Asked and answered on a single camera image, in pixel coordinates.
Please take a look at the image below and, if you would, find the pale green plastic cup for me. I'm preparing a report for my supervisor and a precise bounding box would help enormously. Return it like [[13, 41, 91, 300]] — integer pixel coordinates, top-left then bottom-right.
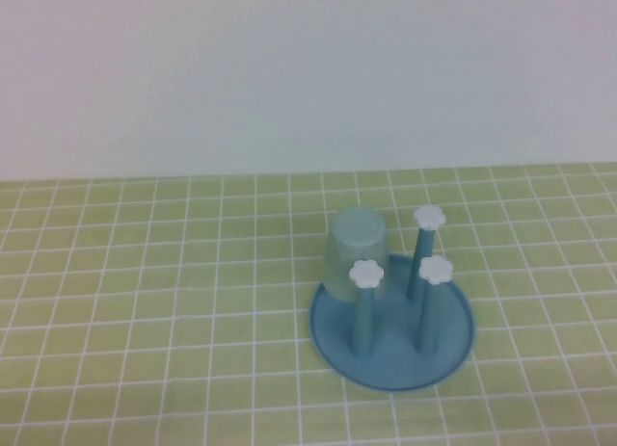
[[321, 207, 389, 305]]

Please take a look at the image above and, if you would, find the blue cup drying rack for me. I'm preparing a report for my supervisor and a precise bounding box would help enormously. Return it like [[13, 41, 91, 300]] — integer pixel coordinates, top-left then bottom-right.
[[308, 204, 478, 393]]

